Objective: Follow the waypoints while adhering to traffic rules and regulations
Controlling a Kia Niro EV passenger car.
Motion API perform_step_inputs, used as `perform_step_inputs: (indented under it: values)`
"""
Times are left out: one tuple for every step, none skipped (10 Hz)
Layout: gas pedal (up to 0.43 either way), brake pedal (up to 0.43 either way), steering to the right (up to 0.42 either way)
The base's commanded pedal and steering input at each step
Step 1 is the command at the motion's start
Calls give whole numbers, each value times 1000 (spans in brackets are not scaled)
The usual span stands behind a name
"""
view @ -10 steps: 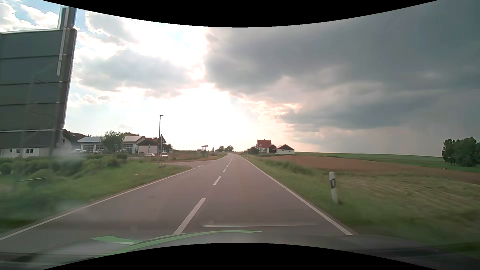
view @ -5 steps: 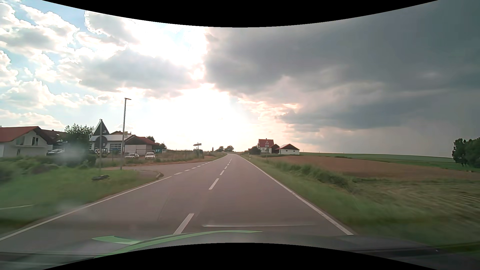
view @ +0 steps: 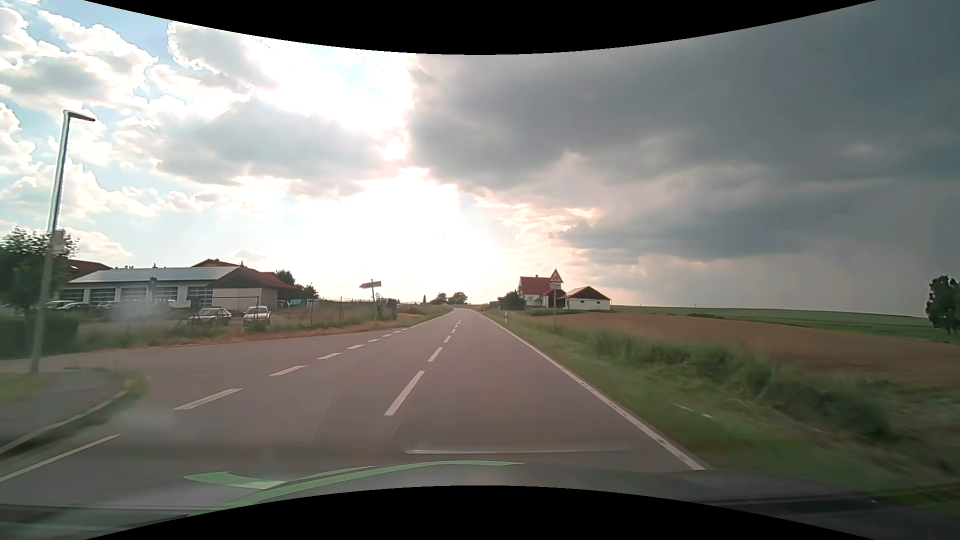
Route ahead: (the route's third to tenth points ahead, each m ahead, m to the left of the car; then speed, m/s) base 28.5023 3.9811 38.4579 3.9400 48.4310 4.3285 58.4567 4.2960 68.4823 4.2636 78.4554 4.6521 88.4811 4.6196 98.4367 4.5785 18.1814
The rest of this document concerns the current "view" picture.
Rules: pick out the distant trees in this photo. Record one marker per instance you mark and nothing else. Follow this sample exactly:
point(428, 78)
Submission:
point(448, 298)

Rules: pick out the white house with red roof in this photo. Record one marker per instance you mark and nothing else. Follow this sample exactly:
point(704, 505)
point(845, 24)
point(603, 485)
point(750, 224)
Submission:
point(535, 289)

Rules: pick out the triangular warning road sign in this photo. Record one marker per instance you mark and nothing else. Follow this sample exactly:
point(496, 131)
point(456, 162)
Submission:
point(555, 281)

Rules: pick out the signpost with arrow sign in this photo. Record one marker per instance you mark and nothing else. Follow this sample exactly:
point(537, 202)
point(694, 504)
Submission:
point(372, 289)

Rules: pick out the low white building red roof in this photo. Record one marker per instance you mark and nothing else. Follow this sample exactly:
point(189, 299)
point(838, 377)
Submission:
point(586, 298)

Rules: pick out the grey asphalt road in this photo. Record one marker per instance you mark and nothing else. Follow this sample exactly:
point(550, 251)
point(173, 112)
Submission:
point(480, 390)

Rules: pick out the car's own bonnet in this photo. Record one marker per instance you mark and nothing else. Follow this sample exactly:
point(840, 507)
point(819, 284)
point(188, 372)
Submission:
point(450, 480)

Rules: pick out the parked white car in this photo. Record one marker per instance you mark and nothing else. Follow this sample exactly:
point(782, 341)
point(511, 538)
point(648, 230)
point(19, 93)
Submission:
point(256, 314)

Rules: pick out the grass and gravel verge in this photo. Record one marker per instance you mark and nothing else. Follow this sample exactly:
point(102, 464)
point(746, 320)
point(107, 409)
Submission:
point(247, 334)

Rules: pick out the parked silver car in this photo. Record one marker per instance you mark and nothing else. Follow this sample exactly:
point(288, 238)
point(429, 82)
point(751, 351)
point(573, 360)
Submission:
point(211, 316)

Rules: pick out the long building with grey roof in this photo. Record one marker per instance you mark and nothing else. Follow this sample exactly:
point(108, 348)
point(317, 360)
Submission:
point(172, 285)

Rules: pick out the brown and green field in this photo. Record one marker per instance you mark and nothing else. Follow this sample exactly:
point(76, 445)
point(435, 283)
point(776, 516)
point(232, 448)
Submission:
point(787, 337)

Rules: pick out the row of parked cars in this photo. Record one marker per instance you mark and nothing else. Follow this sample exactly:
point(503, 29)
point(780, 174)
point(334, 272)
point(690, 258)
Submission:
point(71, 306)

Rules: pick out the green hedge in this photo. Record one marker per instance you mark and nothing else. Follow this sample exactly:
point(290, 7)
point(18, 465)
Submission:
point(34, 334)

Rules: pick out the dark green tree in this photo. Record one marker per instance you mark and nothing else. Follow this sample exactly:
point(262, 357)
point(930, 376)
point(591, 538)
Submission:
point(21, 270)

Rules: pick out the grey lamp post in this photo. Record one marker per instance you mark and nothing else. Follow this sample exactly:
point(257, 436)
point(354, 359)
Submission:
point(49, 247)

